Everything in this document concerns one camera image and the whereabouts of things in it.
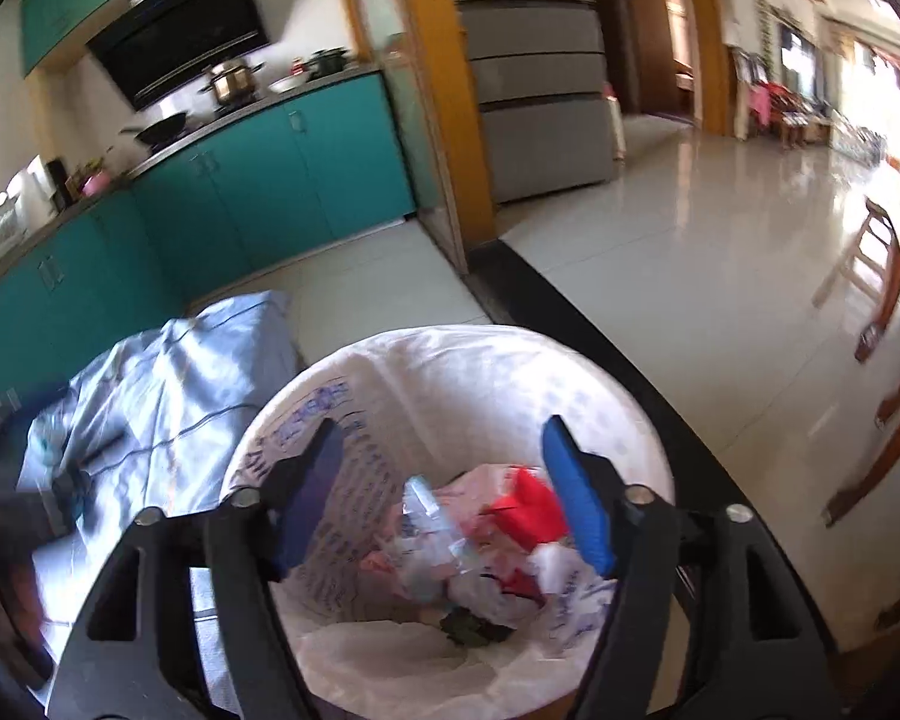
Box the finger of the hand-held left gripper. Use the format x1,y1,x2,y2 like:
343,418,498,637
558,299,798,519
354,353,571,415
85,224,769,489
16,463,95,541

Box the yellow wooden door frame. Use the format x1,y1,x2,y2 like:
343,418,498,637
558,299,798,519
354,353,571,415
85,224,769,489
330,0,500,278

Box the steel cooking pot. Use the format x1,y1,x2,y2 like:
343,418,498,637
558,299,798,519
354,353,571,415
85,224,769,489
199,58,267,104

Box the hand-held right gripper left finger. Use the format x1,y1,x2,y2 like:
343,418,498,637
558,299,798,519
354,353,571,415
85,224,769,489
49,417,346,720

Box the teal base cabinets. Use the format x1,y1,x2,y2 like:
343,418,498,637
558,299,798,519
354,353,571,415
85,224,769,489
0,71,419,406

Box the wooden stool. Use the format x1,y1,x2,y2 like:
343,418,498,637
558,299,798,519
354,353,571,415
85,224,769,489
810,195,900,362

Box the grey kitchen countertop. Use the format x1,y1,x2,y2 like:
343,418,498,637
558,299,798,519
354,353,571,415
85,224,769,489
0,64,385,275

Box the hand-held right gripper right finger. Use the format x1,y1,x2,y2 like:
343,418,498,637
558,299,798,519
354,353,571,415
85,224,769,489
540,412,845,720

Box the green hanging garland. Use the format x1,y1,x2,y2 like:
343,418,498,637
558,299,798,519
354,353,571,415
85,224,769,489
746,0,779,77

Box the blue checked tablecloth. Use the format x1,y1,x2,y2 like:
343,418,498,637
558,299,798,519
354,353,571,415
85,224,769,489
19,289,305,541

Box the waste bin with white liner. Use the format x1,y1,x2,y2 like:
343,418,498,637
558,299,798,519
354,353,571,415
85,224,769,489
217,324,676,720

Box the hanging clothes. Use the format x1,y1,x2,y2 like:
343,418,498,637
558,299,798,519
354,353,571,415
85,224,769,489
731,45,833,149

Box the dark lidded pot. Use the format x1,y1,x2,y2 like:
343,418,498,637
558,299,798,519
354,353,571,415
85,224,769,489
307,49,350,80

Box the black wok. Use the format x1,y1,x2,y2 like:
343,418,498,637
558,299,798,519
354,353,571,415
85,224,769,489
120,111,190,151

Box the black kitchen appliance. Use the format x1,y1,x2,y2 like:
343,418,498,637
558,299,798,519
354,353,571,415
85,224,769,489
45,157,72,212

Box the black range hood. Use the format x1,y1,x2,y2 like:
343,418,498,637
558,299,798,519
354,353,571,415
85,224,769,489
86,0,271,112

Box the wooden chair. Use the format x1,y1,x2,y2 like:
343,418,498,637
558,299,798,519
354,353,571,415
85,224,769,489
821,225,900,635

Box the dark green scrap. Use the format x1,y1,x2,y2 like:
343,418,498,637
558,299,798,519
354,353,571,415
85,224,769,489
439,607,512,647

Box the white blue striped wrapper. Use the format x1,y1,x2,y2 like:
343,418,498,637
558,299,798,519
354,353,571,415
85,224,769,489
401,474,466,565

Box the grey refrigerator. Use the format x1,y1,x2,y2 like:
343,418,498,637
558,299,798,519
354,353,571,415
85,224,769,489
446,0,620,205

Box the large pink plastic bag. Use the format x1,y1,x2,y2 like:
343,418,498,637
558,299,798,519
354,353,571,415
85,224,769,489
379,463,541,593

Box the brown wooden door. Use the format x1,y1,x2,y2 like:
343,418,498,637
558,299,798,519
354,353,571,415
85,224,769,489
589,0,702,128

